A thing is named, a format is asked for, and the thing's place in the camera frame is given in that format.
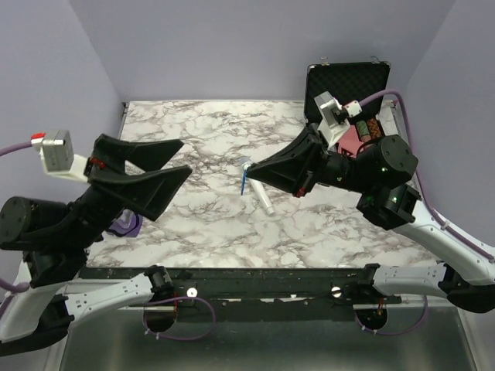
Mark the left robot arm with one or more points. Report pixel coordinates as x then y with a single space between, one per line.
54 238

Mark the black mounting rail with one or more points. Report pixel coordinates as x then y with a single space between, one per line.
273 295

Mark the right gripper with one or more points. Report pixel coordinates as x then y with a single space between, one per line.
287 168

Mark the blue key tag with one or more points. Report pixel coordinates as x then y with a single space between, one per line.
243 181

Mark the purple box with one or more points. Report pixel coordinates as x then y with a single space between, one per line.
128 224

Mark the white toy microphone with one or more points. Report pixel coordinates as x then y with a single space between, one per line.
258 188

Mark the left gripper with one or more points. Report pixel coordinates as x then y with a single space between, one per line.
149 190

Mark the pink card stack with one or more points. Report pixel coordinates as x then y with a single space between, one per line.
350 143

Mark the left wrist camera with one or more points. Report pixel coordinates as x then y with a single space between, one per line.
57 156

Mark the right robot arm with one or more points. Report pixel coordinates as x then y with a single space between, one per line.
380 174

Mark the black poker chip case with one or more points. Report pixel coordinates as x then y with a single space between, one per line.
347 82

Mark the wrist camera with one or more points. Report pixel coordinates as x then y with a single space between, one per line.
57 156
334 124

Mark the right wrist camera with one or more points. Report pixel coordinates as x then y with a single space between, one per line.
334 124

